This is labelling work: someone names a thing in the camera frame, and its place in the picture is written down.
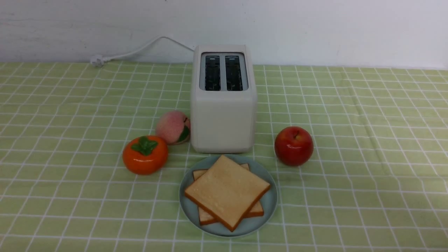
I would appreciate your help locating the toast slice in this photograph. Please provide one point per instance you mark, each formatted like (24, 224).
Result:
(206, 219)
(227, 190)

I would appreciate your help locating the white two-slot toaster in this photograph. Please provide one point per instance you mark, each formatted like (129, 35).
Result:
(223, 99)

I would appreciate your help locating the pink peach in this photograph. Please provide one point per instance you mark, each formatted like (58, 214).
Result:
(174, 127)

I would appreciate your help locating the red apple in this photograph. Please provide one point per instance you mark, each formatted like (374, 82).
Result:
(293, 146)

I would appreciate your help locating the orange persimmon with green leaf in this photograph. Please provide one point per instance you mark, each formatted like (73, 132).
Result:
(145, 155)

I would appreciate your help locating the light blue round plate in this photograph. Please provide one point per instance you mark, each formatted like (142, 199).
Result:
(266, 203)

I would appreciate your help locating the green checkered tablecloth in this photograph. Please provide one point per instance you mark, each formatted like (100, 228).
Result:
(376, 181)

